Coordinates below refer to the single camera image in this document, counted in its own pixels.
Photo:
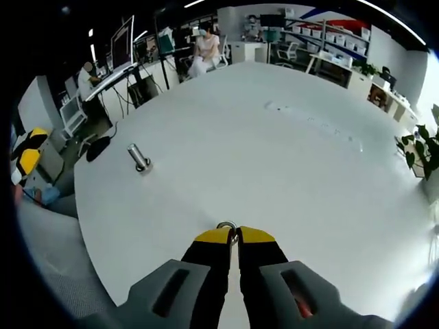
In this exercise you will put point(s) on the thick threaded stud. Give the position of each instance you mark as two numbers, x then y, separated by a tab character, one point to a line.
135	154

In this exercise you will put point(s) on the black monitor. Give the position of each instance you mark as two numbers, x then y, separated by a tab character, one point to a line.
272	20

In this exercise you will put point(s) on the black computer tower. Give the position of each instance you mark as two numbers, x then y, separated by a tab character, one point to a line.
142	90

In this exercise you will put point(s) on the white office chair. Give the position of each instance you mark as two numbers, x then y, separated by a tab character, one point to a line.
289	49

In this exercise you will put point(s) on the large metal washer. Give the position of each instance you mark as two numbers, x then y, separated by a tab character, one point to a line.
149	165

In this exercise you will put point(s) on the blue cloth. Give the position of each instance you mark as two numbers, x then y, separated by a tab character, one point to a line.
48	195

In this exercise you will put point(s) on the small potted green plant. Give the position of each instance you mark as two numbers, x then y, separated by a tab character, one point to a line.
367	68

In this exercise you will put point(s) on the small metal washer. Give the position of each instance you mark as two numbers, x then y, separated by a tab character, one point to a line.
226	223

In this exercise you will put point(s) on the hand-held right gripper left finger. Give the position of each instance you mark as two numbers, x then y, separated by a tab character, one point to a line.
164	294

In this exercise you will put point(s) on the teal box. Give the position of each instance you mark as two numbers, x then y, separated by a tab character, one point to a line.
166	44

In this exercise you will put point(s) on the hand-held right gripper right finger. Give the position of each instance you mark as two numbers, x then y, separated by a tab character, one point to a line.
315	294

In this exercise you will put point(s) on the white laptop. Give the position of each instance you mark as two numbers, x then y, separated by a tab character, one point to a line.
121	44

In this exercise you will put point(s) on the row of white storage bins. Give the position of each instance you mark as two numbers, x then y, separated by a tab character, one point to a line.
350	42

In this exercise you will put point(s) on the large potted green plant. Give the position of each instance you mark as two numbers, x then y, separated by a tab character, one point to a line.
425	147

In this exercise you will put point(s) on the white pedestal cabinet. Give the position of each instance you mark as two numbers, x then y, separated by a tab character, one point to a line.
51	161

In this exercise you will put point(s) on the person's grey clothing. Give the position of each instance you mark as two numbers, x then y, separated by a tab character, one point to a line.
51	257

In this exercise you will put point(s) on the metal shelf rack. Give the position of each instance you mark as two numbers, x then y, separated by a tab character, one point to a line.
324	34

